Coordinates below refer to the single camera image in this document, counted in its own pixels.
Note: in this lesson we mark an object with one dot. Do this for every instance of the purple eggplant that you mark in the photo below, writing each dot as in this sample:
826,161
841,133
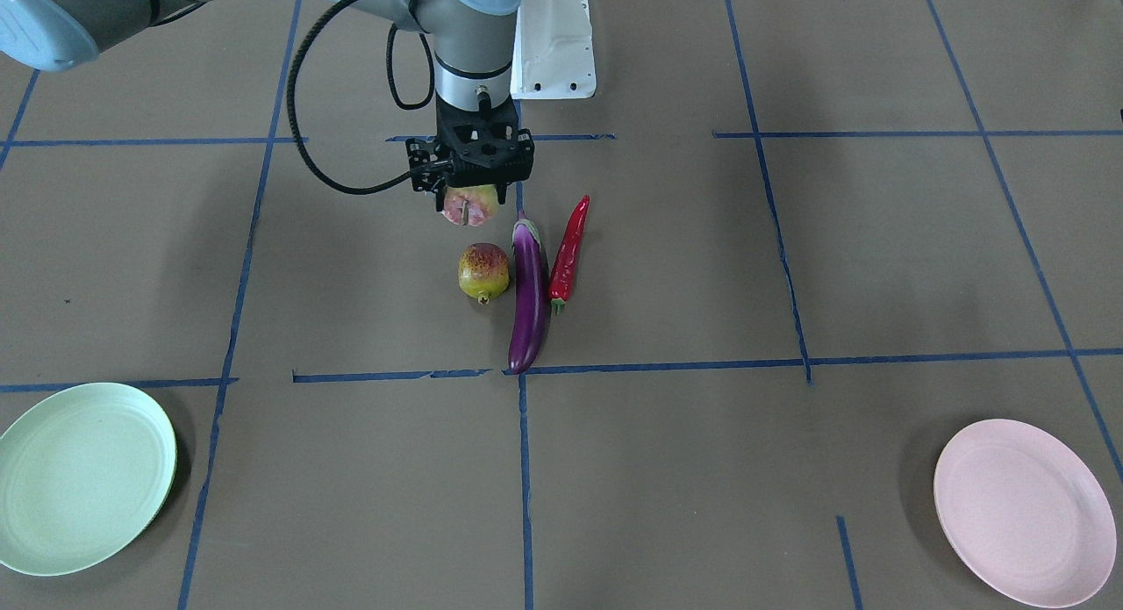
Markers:
531,276

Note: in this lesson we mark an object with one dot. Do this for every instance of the pink plate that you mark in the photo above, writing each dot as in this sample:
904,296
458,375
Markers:
1025,513

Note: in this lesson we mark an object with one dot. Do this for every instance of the red chili pepper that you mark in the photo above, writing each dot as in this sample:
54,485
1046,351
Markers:
563,275

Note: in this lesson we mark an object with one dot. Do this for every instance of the red yellow pomegranate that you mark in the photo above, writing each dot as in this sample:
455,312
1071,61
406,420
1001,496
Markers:
483,272

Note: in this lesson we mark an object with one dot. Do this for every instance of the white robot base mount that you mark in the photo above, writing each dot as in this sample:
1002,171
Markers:
553,54

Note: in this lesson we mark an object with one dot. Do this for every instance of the pale pink green peach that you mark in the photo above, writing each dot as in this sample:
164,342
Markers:
470,206

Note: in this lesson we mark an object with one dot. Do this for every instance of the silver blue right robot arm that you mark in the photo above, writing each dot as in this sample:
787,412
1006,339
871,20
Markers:
469,46

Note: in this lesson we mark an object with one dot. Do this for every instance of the light green plate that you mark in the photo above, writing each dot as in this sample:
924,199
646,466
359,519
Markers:
83,473

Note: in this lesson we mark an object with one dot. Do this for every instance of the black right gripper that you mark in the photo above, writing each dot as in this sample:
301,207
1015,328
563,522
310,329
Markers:
424,177

